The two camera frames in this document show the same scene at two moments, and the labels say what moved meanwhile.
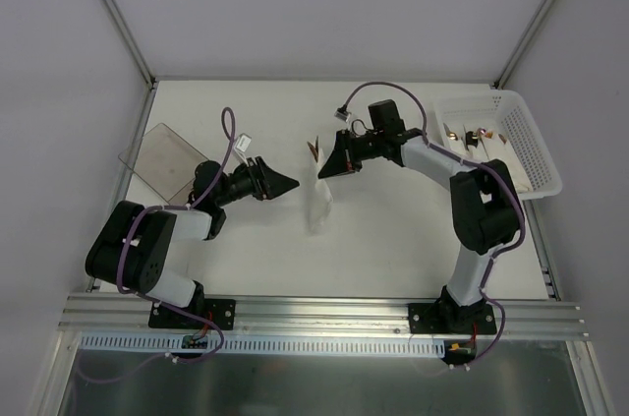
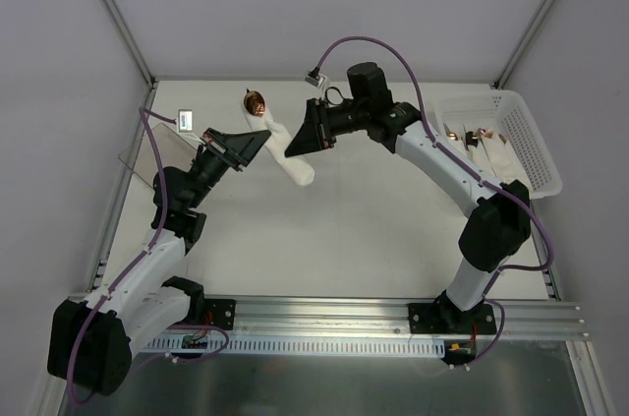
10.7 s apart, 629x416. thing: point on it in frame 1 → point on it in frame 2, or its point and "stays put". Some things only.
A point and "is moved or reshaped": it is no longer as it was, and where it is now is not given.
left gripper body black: [261, 178] → [222, 151]
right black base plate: [442, 319] stays put
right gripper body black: [347, 152] → [321, 123]
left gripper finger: [272, 184] → [237, 148]
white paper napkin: [319, 201] → [278, 145]
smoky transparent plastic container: [163, 160] stays put
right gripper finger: [340, 161] → [315, 134]
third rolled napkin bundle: [497, 148] stays put
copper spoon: [314, 149] is moved or reshaped
